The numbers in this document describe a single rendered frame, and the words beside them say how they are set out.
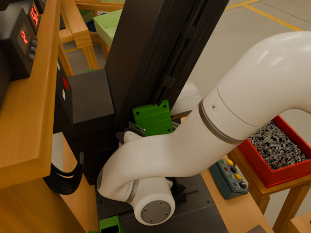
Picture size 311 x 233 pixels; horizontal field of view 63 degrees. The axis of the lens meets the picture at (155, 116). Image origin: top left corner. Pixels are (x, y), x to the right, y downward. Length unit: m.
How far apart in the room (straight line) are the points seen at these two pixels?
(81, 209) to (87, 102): 0.42
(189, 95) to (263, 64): 0.73
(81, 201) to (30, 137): 0.75
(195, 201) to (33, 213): 0.58
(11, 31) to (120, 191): 0.35
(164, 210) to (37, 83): 0.33
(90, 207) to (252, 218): 0.59
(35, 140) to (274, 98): 0.30
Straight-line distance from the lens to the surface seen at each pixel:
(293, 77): 0.33
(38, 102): 0.43
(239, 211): 0.99
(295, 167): 1.14
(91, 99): 0.92
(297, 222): 1.08
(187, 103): 0.99
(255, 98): 0.33
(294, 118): 2.74
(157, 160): 0.44
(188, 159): 0.42
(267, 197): 1.21
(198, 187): 1.02
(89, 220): 1.05
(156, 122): 0.81
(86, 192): 1.11
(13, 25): 0.53
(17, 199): 0.57
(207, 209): 0.98
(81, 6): 3.86
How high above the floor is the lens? 1.77
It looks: 42 degrees down
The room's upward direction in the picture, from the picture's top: 9 degrees counter-clockwise
